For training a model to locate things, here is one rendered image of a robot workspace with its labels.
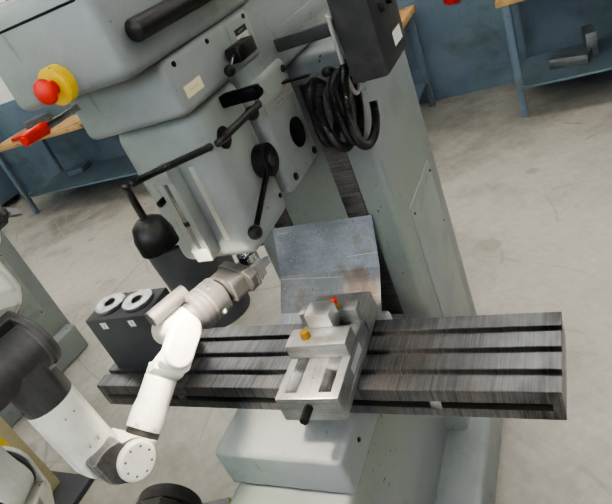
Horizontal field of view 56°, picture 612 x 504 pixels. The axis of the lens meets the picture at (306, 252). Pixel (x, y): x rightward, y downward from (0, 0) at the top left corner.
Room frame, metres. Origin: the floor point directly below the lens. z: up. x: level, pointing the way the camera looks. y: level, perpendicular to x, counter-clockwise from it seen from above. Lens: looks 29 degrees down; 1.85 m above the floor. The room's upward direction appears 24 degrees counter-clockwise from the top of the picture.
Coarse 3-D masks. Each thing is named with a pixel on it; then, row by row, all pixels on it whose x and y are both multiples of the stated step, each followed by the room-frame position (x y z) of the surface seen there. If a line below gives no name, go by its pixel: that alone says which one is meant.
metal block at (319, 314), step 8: (312, 304) 1.12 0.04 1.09; (320, 304) 1.10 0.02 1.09; (328, 304) 1.09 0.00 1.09; (312, 312) 1.09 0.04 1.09; (320, 312) 1.07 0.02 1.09; (328, 312) 1.06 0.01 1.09; (336, 312) 1.09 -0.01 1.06; (312, 320) 1.08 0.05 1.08; (320, 320) 1.07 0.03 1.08; (328, 320) 1.06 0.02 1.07; (336, 320) 1.08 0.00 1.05
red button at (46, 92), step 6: (36, 84) 0.93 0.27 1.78; (42, 84) 0.93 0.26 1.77; (48, 84) 0.93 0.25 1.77; (54, 84) 0.94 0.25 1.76; (36, 90) 0.93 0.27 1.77; (42, 90) 0.93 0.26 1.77; (48, 90) 0.92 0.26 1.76; (54, 90) 0.93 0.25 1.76; (36, 96) 0.94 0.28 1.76; (42, 96) 0.93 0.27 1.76; (48, 96) 0.92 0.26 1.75; (54, 96) 0.93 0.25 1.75; (42, 102) 0.93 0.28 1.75; (48, 102) 0.93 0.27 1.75; (54, 102) 0.93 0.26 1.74
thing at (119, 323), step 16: (160, 288) 1.43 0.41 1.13; (112, 304) 1.43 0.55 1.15; (128, 304) 1.39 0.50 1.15; (144, 304) 1.36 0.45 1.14; (96, 320) 1.41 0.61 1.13; (112, 320) 1.38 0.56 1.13; (128, 320) 1.35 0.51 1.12; (144, 320) 1.33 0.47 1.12; (96, 336) 1.43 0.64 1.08; (112, 336) 1.40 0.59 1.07; (128, 336) 1.37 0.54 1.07; (144, 336) 1.34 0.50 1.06; (112, 352) 1.42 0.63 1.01; (128, 352) 1.39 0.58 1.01; (144, 352) 1.36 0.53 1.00
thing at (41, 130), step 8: (64, 112) 1.07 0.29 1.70; (72, 112) 1.08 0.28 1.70; (56, 120) 1.05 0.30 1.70; (32, 128) 1.01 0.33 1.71; (40, 128) 1.01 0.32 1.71; (48, 128) 1.02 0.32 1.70; (24, 136) 0.99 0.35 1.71; (32, 136) 0.99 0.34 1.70; (40, 136) 1.00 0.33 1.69; (24, 144) 0.99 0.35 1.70
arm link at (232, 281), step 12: (228, 264) 1.15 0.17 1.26; (240, 264) 1.13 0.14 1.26; (216, 276) 1.12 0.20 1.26; (228, 276) 1.10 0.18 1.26; (240, 276) 1.09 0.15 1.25; (252, 276) 1.08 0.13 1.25; (204, 288) 1.06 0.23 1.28; (216, 288) 1.06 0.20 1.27; (228, 288) 1.08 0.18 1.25; (240, 288) 1.08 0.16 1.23; (252, 288) 1.08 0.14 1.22; (216, 300) 1.04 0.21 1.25; (228, 300) 1.05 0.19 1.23
